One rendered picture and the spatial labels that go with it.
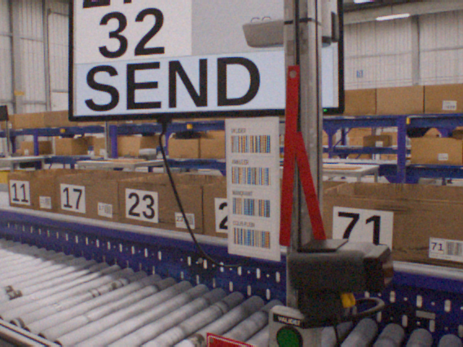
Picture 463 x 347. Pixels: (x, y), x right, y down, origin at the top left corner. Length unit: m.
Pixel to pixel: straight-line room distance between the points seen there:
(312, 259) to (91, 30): 0.55
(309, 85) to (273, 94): 0.14
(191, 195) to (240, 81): 0.79
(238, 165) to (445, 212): 0.65
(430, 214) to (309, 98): 0.65
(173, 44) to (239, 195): 0.29
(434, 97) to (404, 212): 4.60
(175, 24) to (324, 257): 0.46
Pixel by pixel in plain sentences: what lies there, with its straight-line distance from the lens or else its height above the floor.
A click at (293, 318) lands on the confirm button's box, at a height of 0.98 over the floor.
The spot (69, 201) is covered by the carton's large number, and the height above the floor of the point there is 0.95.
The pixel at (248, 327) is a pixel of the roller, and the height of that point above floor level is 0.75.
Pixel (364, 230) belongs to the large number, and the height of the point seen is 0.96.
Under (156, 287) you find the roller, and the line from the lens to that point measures 1.43.
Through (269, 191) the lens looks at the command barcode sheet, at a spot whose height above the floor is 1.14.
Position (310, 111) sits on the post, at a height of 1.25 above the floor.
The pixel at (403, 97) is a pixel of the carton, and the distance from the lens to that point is 5.77.
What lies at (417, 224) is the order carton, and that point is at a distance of 1.17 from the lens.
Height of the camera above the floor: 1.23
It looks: 5 degrees down
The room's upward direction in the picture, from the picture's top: 1 degrees counter-clockwise
